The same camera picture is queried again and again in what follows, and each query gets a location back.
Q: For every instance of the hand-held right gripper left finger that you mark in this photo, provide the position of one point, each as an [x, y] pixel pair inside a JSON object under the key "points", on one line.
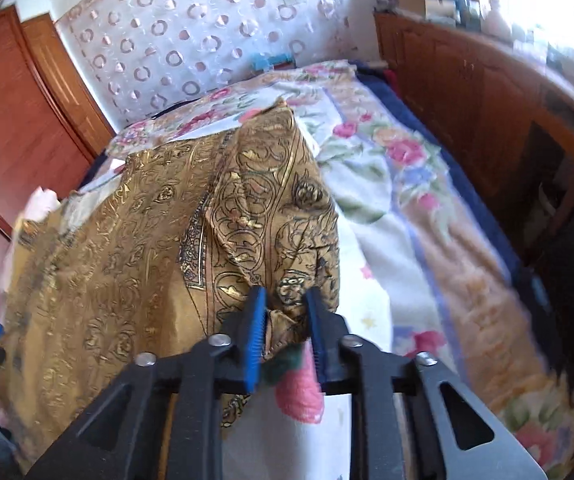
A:
{"points": [[253, 340]]}

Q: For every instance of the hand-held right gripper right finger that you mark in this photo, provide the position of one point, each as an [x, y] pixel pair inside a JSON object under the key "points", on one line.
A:
{"points": [[318, 332]]}

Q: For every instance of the gold patterned cloth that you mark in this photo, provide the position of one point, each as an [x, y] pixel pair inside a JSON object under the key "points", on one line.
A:
{"points": [[142, 260]]}

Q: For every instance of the floral blanket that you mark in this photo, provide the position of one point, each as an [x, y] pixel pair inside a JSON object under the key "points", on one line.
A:
{"points": [[397, 240]]}

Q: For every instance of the folded cream and yellow cloths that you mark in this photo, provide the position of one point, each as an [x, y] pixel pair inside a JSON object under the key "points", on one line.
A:
{"points": [[42, 200]]}

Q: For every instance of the red-brown wooden wardrobe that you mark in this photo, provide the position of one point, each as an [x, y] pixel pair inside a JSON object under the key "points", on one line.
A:
{"points": [[22, 95]]}

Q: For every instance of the small blue object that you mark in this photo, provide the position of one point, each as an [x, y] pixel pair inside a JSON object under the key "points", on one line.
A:
{"points": [[272, 61]]}

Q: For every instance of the wooden low cabinet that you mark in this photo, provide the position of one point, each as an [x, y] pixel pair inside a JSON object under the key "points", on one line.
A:
{"points": [[467, 90]]}

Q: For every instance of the cardboard box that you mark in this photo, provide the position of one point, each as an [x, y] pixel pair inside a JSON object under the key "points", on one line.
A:
{"points": [[427, 7]]}

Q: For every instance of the pink vase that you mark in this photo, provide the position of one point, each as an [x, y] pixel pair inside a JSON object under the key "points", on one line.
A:
{"points": [[497, 16]]}

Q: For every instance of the circle patterned wall curtain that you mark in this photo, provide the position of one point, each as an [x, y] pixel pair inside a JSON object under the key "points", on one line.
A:
{"points": [[192, 25]]}

